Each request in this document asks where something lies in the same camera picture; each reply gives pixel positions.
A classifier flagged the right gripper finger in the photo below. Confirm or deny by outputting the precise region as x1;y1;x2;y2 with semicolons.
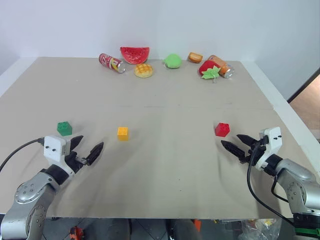
220;139;249;164
236;134;260;149

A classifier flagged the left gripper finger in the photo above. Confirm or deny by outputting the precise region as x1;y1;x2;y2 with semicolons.
86;141;105;166
70;135;85;153

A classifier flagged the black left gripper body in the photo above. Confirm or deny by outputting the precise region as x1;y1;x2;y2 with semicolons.
63;150;91;175

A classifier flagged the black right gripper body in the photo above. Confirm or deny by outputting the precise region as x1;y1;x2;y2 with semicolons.
245;143;267;164

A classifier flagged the green cube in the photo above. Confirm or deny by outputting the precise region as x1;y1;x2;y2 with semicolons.
56;121;73;137

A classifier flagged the red cube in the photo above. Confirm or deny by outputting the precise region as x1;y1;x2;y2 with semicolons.
214;122;231;138

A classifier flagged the yellow cube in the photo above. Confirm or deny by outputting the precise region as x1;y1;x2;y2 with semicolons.
116;126;129;142

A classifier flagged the beige table mat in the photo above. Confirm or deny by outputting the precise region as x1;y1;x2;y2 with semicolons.
0;56;320;221

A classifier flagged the orange black tool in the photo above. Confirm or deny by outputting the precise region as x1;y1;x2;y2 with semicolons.
69;225;85;240

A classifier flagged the clear plastic bag clutter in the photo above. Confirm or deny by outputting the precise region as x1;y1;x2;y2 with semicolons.
238;218;282;240

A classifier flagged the orange drink can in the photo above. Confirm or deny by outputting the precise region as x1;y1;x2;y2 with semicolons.
206;54;236;79

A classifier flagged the red plush strawberry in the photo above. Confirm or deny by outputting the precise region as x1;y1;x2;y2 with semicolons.
198;59;222;83

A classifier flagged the red soda can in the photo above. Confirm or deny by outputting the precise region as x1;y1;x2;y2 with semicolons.
98;52;126;75

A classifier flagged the toy melon bread bun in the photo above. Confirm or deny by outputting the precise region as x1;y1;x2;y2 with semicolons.
133;63;154;79

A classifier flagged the dark rounded shape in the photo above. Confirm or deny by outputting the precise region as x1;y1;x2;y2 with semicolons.
166;218;201;240

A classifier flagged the small toy bread loaf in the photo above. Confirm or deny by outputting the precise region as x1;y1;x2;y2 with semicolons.
187;51;204;63

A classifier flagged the toy watermelon slice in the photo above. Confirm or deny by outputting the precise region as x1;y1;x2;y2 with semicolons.
119;46;150;66

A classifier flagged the green plush fruit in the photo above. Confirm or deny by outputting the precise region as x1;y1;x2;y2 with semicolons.
163;52;183;69

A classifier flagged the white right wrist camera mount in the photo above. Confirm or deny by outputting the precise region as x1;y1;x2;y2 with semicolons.
254;126;283;171

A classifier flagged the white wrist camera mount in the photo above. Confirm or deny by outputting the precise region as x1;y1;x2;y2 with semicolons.
43;135;75;174
254;126;283;171

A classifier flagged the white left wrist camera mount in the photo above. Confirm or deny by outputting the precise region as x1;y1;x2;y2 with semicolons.
43;135;75;174

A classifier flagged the long black right arm cable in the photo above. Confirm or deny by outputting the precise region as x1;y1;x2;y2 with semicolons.
246;143;296;226

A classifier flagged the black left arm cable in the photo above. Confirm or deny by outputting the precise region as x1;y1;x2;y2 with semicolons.
0;137;46;174

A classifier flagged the short black right arm cable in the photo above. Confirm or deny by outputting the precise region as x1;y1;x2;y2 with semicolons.
270;174;290;203

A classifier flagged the black door frame strip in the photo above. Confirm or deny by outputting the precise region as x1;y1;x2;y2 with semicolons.
286;67;320;103

